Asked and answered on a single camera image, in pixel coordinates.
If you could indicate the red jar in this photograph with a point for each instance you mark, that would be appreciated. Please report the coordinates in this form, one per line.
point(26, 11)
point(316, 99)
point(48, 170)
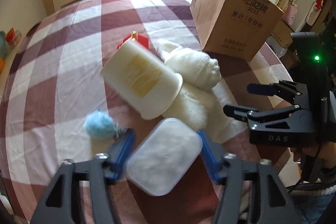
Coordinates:
point(13, 35)

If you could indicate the white plastic cup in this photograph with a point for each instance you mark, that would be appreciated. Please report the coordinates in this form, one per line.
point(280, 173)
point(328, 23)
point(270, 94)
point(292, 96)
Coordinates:
point(139, 77)

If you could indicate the white cotton pad box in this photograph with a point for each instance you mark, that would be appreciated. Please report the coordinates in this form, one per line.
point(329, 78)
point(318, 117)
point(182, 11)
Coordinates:
point(162, 155)

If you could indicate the person's right hand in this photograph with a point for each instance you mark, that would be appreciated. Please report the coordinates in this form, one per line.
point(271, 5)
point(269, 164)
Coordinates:
point(295, 154)

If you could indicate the grey plastic stool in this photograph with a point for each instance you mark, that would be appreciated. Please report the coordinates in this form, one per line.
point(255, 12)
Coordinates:
point(277, 47)

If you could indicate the white blue knitted clothing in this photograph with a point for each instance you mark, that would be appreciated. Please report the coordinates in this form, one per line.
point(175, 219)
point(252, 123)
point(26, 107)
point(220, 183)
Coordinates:
point(320, 209)

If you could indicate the teal plates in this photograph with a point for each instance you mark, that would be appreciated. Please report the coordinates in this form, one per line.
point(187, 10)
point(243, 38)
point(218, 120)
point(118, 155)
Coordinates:
point(2, 41)

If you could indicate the blue pompom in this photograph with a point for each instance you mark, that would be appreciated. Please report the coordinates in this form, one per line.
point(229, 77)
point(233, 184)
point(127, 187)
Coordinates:
point(99, 125)

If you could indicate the pink hanging cloth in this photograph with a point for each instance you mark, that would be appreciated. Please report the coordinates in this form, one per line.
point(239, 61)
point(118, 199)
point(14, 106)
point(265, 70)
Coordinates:
point(315, 14)

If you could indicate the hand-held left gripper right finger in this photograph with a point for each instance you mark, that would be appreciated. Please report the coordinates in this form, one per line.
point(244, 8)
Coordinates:
point(210, 153)

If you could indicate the yellow gift bag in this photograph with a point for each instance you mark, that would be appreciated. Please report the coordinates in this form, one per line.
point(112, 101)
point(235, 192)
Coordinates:
point(286, 1)

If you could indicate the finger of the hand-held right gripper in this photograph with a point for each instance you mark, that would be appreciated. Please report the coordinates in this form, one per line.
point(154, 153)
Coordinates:
point(236, 110)
point(258, 88)

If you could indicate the red packet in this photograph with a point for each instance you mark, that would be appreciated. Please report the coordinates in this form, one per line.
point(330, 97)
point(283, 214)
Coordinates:
point(141, 40)

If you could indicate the brown cardboard box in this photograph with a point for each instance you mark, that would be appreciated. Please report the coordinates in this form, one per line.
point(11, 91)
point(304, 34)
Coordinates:
point(236, 22)

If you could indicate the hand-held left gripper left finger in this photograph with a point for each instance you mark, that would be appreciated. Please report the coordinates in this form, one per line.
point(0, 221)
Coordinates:
point(122, 153)

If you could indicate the pink gift bag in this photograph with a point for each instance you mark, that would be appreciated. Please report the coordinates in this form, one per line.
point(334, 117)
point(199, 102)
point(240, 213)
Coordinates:
point(290, 15)

